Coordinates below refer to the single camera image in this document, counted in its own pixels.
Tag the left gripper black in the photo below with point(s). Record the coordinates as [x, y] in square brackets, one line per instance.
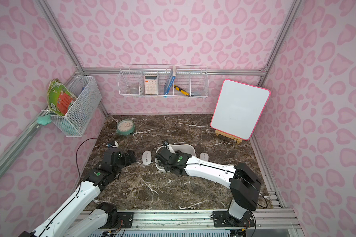
[127, 157]

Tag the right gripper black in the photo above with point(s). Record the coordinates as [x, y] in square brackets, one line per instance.
[160, 155]

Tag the white plastic storage box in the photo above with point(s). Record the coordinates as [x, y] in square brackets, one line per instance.
[185, 148]

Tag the white mouse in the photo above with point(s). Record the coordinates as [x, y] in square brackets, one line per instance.
[147, 158]
[204, 157]

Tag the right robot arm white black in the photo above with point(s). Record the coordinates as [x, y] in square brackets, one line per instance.
[243, 183]

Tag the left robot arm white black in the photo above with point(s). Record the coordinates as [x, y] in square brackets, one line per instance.
[105, 215]

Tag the green round clock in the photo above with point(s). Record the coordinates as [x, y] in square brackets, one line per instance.
[125, 127]

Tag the wooden easel stand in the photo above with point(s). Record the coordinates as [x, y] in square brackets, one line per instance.
[238, 140]

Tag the white mesh side basket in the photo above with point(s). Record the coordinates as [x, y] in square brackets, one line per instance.
[76, 121]

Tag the clear tape roll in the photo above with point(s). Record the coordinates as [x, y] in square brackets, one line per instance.
[134, 90]

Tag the yellow utility knife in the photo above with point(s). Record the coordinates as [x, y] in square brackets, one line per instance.
[181, 91]

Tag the green red snack bag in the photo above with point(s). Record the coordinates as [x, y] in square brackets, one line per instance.
[59, 98]

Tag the blue book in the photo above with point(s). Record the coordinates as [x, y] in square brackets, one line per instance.
[170, 81]

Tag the pink calculator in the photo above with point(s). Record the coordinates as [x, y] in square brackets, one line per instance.
[150, 84]

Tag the pink framed whiteboard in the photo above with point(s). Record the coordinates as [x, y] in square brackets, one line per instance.
[239, 108]

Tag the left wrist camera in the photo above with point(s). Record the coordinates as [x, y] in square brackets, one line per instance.
[112, 144]

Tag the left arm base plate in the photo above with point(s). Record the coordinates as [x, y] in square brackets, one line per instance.
[123, 219]

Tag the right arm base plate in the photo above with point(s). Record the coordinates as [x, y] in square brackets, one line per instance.
[224, 219]

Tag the green wall hook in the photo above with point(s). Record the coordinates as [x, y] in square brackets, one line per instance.
[44, 120]

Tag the white wire wall shelf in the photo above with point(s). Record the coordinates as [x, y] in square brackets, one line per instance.
[194, 80]

